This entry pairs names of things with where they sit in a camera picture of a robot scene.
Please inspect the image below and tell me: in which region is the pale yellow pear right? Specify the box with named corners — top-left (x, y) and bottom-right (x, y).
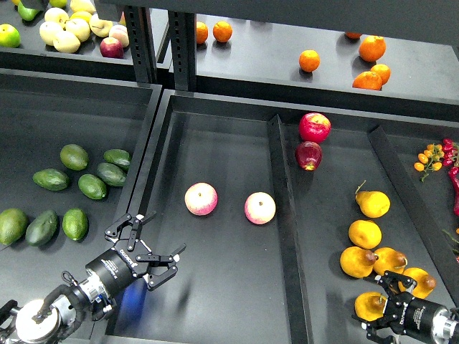
top-left (89, 13), bottom-right (113, 38)

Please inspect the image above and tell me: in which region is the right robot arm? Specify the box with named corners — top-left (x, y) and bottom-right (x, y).
top-left (352, 271), bottom-right (458, 343)

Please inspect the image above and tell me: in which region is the light green avocado far left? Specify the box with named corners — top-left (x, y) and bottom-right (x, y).
top-left (1, 208), bottom-right (28, 245)

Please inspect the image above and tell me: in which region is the red apple upper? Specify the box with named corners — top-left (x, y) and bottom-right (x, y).
top-left (298, 113), bottom-right (331, 144)

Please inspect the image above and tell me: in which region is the pink apple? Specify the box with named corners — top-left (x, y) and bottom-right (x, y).
top-left (184, 182), bottom-right (218, 216)
top-left (244, 192), bottom-right (276, 225)

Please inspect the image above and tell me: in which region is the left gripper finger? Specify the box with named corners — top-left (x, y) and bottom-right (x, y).
top-left (135, 244), bottom-right (186, 291)
top-left (103, 210), bottom-right (158, 252)

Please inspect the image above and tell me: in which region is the pale yellow pear front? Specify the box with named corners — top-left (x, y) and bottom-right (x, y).
top-left (53, 31), bottom-right (80, 54)

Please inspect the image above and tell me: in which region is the avocado centre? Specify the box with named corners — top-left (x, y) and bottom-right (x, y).
top-left (77, 173), bottom-right (107, 200)

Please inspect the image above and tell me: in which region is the avocado top right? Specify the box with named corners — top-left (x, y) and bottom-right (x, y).
top-left (103, 148), bottom-right (131, 171)

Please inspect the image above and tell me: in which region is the red apple on shelf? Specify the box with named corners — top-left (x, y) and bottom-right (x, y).
top-left (100, 37), bottom-right (124, 59)

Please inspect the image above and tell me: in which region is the black shelf post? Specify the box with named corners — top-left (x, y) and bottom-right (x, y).
top-left (124, 6), bottom-right (157, 84)
top-left (168, 11), bottom-right (197, 92)

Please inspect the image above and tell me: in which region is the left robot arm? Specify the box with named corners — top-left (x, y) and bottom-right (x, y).
top-left (1, 214), bottom-right (186, 343)

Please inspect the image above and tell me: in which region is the dark red apple lower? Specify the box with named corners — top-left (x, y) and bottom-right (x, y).
top-left (295, 141), bottom-right (322, 171)

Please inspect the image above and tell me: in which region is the pale yellow pear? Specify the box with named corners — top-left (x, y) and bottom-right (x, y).
top-left (65, 18), bottom-right (90, 42)
top-left (53, 31), bottom-right (80, 54)
top-left (89, 13), bottom-right (113, 38)
top-left (39, 21), bottom-right (64, 46)

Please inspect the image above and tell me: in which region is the black shelf post right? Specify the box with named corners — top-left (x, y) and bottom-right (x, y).
top-left (168, 11), bottom-right (197, 92)

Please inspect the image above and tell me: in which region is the dark avocado lower left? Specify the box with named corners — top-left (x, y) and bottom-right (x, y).
top-left (25, 209), bottom-right (58, 247)

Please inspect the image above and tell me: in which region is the black shelf post left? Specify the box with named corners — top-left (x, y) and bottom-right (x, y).
top-left (124, 6), bottom-right (157, 84)

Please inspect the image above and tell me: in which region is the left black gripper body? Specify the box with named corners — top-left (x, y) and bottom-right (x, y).
top-left (85, 239), bottom-right (152, 297)

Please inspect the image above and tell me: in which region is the pink apple right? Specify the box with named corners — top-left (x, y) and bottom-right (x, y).
top-left (244, 192), bottom-right (276, 225)

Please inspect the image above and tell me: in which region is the orange cherry tomato bunch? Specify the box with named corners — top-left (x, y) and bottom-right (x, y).
top-left (413, 143), bottom-right (444, 182)

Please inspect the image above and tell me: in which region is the pink apple left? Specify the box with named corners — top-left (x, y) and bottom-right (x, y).
top-left (184, 182), bottom-right (218, 216)

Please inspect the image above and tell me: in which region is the pale yellow pear centre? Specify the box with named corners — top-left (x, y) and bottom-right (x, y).
top-left (65, 18), bottom-right (90, 42)

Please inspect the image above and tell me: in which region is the pale yellow pear left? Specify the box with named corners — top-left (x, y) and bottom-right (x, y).
top-left (39, 21), bottom-right (64, 46)

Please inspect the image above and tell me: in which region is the avocado middle right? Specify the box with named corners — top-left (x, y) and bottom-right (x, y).
top-left (96, 162), bottom-right (126, 187)

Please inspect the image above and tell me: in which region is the peach on shelf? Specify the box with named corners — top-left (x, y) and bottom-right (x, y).
top-left (108, 24), bottom-right (130, 48)

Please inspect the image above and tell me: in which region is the small orange on shelf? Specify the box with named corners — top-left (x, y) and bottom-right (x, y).
top-left (370, 64), bottom-right (391, 85)

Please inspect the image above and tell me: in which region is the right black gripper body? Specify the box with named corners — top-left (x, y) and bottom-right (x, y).
top-left (384, 292), bottom-right (443, 339)

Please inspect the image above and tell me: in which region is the avocado top left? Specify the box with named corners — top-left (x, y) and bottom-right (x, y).
top-left (60, 144), bottom-right (89, 171)

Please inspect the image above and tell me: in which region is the front orange on shelf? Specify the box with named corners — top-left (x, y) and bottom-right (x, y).
top-left (352, 71), bottom-right (382, 90)

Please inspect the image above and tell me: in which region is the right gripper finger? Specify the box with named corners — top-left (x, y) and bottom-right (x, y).
top-left (374, 270), bottom-right (417, 305)
top-left (351, 315), bottom-right (398, 344)

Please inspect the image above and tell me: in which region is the orange on shelf left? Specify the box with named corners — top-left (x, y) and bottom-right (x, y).
top-left (196, 21), bottom-right (209, 44)

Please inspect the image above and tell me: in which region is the yellow pear with stem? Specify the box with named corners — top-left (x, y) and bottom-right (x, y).
top-left (355, 180), bottom-right (391, 219)

